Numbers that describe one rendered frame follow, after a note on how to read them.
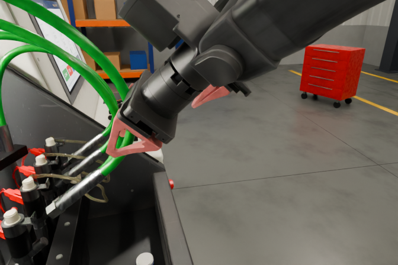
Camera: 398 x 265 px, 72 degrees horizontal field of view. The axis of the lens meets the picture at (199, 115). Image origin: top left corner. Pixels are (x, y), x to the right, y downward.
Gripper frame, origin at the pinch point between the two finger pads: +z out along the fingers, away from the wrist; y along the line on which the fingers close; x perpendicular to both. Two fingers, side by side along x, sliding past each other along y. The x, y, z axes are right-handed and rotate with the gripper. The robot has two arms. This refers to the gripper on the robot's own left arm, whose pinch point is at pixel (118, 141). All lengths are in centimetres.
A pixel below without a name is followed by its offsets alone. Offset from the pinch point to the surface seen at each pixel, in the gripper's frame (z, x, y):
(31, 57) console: 20.0, -20.7, -31.6
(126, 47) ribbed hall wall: 259, 17, -596
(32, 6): -8.3, -17.1, -1.0
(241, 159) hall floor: 80, 149, -171
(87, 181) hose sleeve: 6.4, 0.3, 3.3
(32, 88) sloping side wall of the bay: 21.5, -15.7, -24.2
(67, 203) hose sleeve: 10.3, 0.0, 5.0
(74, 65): -1.1, -10.7, -7.3
